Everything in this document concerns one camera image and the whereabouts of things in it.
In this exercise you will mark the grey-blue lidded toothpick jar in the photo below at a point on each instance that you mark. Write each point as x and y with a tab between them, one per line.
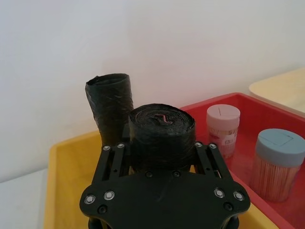
277	167

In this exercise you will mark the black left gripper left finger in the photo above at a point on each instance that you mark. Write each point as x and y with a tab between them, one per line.
110	164

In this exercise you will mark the red plastic tray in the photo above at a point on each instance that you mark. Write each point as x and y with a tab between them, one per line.
262	112

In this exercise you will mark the yellow plastic tray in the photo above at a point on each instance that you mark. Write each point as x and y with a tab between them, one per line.
69	171

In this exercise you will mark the pink lidded toothpick jar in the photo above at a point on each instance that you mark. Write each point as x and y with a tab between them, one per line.
223	128

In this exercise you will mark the cream plastic tray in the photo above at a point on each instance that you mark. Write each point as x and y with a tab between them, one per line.
281	88

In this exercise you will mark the thick black bag roll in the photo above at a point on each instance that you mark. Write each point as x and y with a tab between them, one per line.
162	143

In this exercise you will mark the hollow black bag roll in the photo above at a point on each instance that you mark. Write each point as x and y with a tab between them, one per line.
110	105

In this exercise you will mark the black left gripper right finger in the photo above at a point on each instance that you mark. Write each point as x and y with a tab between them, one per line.
206	160

